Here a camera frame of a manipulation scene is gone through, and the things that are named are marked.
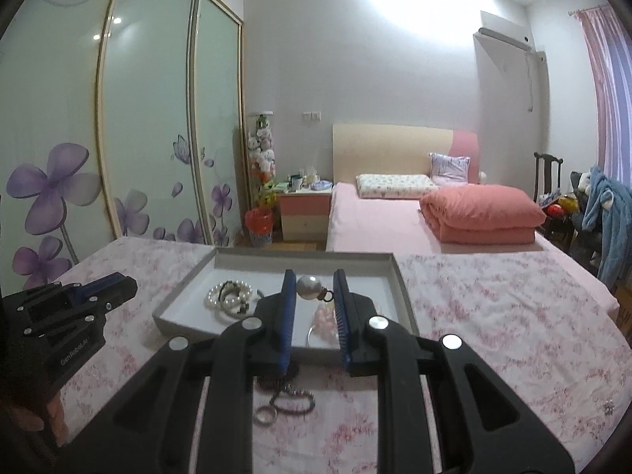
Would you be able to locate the blue plush robe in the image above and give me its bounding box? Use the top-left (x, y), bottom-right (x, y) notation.
top-left (581, 165), bottom-right (632, 288)

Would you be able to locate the black bead bracelet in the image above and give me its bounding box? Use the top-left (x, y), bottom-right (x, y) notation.
top-left (217, 280), bottom-right (263, 320)

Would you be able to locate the flower print sliding wardrobe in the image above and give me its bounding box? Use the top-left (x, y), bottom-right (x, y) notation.
top-left (0, 0), bottom-right (246, 302)

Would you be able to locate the white air conditioner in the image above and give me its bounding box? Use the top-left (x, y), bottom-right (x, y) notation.
top-left (472, 26), bottom-right (535, 53)

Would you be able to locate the floral print pillow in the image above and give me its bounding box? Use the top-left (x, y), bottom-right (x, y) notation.
top-left (356, 173), bottom-right (439, 199)

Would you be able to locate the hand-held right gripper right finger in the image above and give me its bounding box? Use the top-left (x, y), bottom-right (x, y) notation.
top-left (332, 269), bottom-right (576, 474)

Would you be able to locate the grey cardboard box tray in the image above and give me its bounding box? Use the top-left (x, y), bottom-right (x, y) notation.
top-left (150, 247), bottom-right (421, 356)

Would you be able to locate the pink floral table cloth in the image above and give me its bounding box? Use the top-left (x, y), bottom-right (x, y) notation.
top-left (49, 236), bottom-right (632, 474)

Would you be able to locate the pink crystal bracelet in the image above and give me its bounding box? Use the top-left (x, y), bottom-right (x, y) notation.
top-left (311, 305), bottom-right (339, 344)

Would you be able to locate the purple print pillow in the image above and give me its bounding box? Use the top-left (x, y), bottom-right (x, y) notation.
top-left (429, 152), bottom-right (471, 184)

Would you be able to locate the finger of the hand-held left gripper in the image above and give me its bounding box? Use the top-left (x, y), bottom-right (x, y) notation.
top-left (81, 276), bottom-right (139, 315)
top-left (62, 272), bottom-right (126, 304)

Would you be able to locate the red trash bin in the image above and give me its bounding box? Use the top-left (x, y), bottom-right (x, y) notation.
top-left (244, 207), bottom-right (275, 248)

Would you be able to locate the plush toy column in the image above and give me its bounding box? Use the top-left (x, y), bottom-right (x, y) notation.
top-left (247, 111), bottom-right (278, 208)

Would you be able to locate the person's left hand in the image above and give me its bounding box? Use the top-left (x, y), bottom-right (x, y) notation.
top-left (39, 391), bottom-right (69, 449)

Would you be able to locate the white pearl bracelet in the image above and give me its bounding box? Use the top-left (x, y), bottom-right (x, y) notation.
top-left (204, 281), bottom-right (258, 315)

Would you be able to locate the cream and pink headboard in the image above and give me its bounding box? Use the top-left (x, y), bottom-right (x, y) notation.
top-left (332, 124), bottom-right (481, 186)

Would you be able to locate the pink bed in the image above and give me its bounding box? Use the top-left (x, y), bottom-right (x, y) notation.
top-left (325, 182), bottom-right (621, 309)

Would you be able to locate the folded pink quilt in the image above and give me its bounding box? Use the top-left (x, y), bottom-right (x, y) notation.
top-left (419, 183), bottom-right (547, 245)

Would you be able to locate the pink curtain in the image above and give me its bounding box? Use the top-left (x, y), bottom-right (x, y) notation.
top-left (568, 4), bottom-right (632, 173)

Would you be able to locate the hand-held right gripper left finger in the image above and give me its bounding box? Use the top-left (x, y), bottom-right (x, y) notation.
top-left (56, 269), bottom-right (298, 474)

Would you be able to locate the pink and cream nightstand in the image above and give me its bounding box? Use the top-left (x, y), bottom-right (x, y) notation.
top-left (276, 189), bottom-right (332, 244)

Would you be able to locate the dark wooden chair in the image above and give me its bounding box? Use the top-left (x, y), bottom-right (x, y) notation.
top-left (532, 151), bottom-right (564, 238)

